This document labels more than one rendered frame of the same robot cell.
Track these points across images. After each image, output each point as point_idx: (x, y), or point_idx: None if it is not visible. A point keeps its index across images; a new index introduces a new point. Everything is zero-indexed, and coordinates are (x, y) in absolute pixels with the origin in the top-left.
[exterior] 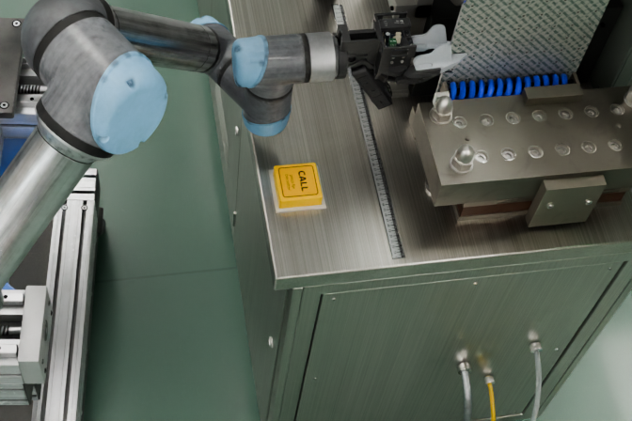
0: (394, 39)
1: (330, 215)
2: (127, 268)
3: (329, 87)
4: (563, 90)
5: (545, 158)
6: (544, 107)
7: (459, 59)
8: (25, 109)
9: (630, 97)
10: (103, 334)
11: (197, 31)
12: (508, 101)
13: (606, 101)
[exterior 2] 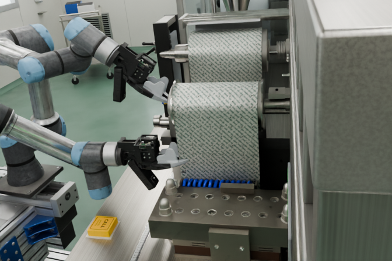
0: (144, 144)
1: (110, 243)
2: None
3: (151, 192)
4: (242, 186)
5: (216, 215)
6: (230, 194)
7: (182, 161)
8: (44, 199)
9: (282, 193)
10: None
11: (73, 143)
12: (212, 189)
13: (269, 196)
